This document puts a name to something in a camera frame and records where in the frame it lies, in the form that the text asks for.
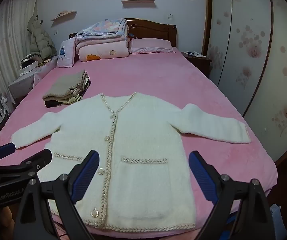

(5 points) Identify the dark wooden nightstand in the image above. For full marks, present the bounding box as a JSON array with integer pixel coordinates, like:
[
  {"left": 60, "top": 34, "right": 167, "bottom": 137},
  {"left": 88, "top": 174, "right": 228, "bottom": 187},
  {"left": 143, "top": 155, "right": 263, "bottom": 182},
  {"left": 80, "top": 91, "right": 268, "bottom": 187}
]
[{"left": 181, "top": 51, "right": 213, "bottom": 78}]

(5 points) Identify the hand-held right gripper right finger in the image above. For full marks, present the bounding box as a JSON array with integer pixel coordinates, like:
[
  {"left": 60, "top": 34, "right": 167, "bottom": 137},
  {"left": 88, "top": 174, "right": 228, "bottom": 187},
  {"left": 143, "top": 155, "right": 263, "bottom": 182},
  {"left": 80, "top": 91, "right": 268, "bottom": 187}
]
[{"left": 188, "top": 150, "right": 277, "bottom": 240}]

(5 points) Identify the white cardboard box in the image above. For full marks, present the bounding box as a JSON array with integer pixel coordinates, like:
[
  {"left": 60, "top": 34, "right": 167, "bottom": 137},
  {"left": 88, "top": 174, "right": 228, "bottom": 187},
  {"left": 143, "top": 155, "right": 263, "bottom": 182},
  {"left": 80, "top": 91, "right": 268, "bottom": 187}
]
[{"left": 8, "top": 73, "right": 42, "bottom": 100}]

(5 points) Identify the beige knit sweater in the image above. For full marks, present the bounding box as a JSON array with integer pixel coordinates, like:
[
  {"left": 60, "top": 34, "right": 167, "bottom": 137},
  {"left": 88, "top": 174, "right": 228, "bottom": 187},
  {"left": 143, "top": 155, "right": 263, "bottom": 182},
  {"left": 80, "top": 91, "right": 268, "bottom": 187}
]
[{"left": 43, "top": 70, "right": 89, "bottom": 102}]

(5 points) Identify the pink pillow with flower prints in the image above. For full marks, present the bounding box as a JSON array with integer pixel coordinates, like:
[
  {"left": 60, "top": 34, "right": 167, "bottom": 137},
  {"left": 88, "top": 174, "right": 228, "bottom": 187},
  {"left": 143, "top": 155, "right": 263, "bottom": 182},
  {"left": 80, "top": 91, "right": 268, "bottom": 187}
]
[{"left": 78, "top": 36, "right": 130, "bottom": 62}]

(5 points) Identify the white fluffy cardigan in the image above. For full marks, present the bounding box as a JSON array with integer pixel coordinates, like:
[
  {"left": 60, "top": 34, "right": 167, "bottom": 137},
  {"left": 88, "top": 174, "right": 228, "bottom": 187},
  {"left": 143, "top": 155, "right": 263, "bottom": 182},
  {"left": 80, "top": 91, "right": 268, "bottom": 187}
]
[{"left": 10, "top": 92, "right": 252, "bottom": 230}]

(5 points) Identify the white cushion with blue print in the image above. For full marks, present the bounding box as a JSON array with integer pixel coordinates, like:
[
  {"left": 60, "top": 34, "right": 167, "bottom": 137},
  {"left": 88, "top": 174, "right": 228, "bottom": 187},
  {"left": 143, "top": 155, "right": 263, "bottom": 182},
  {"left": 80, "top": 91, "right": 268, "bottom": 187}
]
[{"left": 57, "top": 39, "right": 80, "bottom": 68}]

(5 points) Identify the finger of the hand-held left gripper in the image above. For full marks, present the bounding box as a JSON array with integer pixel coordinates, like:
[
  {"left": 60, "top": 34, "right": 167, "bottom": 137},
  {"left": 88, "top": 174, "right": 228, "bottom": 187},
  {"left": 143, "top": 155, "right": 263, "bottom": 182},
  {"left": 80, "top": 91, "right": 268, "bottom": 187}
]
[
  {"left": 0, "top": 142, "right": 17, "bottom": 170},
  {"left": 0, "top": 149, "right": 53, "bottom": 183}
]

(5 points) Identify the bed with pink sheet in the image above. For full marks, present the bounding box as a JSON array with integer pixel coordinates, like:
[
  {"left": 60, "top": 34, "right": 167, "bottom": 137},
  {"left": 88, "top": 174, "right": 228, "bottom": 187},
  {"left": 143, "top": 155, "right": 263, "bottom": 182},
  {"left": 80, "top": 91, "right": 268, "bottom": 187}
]
[{"left": 0, "top": 47, "right": 278, "bottom": 240}]

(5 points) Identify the dark wooden headboard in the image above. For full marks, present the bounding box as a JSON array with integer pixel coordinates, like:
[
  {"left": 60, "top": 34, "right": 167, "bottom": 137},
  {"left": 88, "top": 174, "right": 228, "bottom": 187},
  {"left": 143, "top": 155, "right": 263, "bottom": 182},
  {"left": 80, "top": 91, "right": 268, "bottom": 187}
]
[{"left": 69, "top": 18, "right": 177, "bottom": 48}]

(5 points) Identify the beige puffer jacket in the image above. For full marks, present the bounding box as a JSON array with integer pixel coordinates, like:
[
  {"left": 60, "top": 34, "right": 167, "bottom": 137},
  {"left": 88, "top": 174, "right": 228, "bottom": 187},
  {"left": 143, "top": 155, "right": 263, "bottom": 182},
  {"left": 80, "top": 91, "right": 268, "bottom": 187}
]
[{"left": 27, "top": 15, "right": 57, "bottom": 61}]

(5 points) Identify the white wall shelf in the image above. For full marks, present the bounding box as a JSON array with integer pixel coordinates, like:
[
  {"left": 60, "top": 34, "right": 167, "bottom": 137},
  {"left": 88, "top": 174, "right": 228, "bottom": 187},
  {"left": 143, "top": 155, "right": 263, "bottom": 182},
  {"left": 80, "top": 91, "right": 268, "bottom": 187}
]
[
  {"left": 122, "top": 0, "right": 156, "bottom": 6},
  {"left": 51, "top": 10, "right": 77, "bottom": 22}
]

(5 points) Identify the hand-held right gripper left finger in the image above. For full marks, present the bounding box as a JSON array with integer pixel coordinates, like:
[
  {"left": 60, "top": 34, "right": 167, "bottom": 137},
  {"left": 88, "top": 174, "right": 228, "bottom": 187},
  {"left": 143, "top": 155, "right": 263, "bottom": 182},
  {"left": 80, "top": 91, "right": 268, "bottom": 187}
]
[{"left": 14, "top": 150, "right": 100, "bottom": 240}]

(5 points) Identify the light patterned curtain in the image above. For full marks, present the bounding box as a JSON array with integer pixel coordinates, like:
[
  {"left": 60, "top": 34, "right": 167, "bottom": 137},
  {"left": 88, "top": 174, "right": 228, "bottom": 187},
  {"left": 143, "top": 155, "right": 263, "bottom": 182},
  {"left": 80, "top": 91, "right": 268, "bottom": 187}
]
[{"left": 0, "top": 0, "right": 38, "bottom": 80}]

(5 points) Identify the floral folded quilt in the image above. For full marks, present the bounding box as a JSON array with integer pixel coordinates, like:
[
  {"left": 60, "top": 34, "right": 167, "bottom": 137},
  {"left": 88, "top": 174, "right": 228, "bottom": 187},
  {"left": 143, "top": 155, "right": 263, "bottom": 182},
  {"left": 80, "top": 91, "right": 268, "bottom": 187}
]
[{"left": 75, "top": 18, "right": 129, "bottom": 46}]

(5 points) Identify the floral print wardrobe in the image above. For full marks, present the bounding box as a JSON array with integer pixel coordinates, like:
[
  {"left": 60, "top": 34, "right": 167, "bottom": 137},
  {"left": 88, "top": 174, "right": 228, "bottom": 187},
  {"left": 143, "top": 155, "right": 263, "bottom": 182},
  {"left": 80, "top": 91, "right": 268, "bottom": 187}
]
[{"left": 203, "top": 0, "right": 287, "bottom": 167}]

